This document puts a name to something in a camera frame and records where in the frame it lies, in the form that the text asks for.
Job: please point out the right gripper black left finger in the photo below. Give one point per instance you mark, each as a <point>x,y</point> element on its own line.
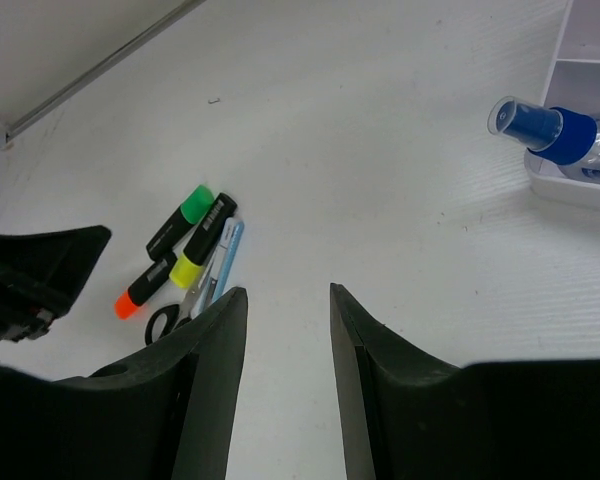
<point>164,412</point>

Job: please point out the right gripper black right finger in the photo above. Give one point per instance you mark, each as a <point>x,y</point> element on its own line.
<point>406,414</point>

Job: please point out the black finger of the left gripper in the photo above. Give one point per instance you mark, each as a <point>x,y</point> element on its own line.
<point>42,275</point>

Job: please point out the orange highlighter marker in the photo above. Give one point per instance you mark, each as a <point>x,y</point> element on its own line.
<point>145,286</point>

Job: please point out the green highlighter marker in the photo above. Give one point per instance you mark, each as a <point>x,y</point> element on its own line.
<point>186,216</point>

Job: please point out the yellow highlighter marker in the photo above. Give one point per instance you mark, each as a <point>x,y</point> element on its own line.
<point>189,265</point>

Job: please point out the light blue pen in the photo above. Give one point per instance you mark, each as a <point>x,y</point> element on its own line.
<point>225,258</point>

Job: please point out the white compartment organizer tray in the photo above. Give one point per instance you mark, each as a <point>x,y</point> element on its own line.
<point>573,82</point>

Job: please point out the black handled scissors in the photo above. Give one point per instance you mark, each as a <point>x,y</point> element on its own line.
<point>170,317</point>

